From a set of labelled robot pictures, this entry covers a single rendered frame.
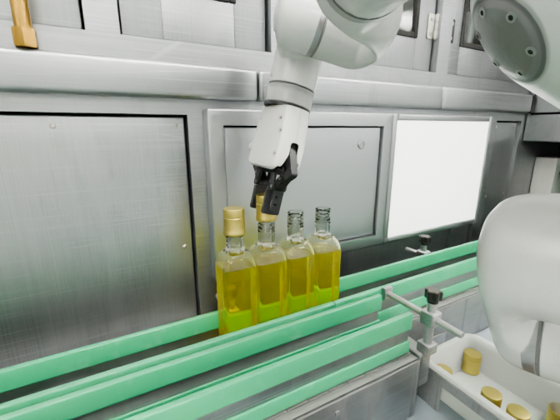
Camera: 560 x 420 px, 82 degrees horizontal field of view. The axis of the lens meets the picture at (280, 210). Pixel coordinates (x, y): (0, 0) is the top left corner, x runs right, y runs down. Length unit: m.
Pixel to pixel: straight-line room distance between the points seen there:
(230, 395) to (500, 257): 0.36
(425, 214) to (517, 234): 0.77
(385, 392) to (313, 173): 0.44
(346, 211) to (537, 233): 0.59
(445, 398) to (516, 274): 0.53
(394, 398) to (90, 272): 0.59
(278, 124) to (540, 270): 0.36
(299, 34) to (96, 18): 0.33
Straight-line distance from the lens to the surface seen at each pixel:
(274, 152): 0.50
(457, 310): 0.94
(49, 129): 0.64
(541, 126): 1.44
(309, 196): 0.74
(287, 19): 0.47
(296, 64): 0.53
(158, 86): 0.62
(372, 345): 0.61
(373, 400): 0.65
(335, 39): 0.48
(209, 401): 0.48
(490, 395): 0.78
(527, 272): 0.27
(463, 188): 1.16
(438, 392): 0.78
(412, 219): 0.99
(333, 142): 0.76
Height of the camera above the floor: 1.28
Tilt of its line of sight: 14 degrees down
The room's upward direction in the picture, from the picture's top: straight up
